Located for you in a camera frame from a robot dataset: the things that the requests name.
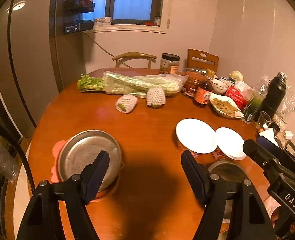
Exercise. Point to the small red object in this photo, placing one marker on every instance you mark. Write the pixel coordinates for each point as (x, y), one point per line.
(148, 24)

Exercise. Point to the clear glass cup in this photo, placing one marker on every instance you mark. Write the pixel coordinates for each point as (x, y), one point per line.
(264, 118)

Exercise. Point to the small white box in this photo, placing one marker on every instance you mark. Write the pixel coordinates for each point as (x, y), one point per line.
(102, 21)

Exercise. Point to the chili sauce jar red label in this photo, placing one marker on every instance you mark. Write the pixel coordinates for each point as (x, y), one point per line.
(191, 85)

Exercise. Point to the small dark mug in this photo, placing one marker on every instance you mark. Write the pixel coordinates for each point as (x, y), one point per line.
(275, 128)

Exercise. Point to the black thermos flask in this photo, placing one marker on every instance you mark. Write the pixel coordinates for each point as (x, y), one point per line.
(272, 97)

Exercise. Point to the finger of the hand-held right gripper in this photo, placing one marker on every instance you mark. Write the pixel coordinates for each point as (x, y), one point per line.
(257, 152)
(270, 145)

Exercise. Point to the green drink bottle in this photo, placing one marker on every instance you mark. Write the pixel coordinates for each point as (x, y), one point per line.
(253, 105)

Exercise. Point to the crumpled clear plastic bag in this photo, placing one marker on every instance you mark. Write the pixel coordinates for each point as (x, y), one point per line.
(2, 162)

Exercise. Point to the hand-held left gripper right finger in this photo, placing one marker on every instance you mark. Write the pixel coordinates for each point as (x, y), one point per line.
(193, 177)

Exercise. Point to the dark sauce bottle orange label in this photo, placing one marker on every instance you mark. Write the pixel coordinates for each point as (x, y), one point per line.
(203, 93)

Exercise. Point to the white plate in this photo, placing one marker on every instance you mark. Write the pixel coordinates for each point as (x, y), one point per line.
(231, 142)
(195, 135)

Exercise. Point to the black curved bar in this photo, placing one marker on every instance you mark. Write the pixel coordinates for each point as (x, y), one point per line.
(15, 142)

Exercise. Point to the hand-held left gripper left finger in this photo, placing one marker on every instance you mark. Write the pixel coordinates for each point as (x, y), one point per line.
(97, 177)

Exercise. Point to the stainless steel bowl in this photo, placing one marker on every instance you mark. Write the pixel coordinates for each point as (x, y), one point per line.
(225, 167)

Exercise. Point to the white charger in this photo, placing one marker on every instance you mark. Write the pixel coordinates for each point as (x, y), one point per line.
(289, 135)

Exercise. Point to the grey refrigerator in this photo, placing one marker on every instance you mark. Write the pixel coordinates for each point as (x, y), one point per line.
(32, 55)

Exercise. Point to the black storage rack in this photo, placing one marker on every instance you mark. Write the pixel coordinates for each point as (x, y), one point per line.
(80, 5)
(77, 27)

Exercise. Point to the white paper sheet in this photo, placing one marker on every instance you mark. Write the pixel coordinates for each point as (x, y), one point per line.
(268, 133)

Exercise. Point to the celery in plastic bag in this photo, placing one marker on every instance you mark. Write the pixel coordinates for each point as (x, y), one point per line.
(137, 82)

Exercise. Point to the white ceramic bowl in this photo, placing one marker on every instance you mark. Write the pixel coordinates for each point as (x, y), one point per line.
(220, 86)

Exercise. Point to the clear plastic wrap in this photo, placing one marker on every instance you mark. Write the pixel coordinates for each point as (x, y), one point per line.
(292, 105)

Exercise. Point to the black metal frame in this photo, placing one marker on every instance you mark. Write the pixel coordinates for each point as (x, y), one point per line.
(291, 148)

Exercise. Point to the red tissue pack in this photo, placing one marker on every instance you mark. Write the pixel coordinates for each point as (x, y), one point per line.
(237, 97)

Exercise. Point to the wooden chair curved back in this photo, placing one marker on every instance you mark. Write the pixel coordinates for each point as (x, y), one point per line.
(135, 55)

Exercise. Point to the white dish with food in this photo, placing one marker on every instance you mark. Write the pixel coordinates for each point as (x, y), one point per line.
(225, 105)

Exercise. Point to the pink floral cloth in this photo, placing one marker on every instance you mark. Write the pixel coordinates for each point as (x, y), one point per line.
(270, 202)

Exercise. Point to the fruit in white foam net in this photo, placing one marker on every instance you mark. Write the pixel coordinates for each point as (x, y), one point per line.
(127, 103)
(156, 97)

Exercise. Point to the clear pickle jar black lid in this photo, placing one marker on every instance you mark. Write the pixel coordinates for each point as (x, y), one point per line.
(169, 63)

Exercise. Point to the dark framed window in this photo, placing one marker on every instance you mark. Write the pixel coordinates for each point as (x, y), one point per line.
(132, 0)

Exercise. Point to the wooden chair square back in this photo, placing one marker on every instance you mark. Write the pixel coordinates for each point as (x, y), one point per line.
(202, 58)

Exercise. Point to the round stainless steel plate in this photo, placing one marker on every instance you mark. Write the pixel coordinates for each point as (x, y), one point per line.
(85, 152)

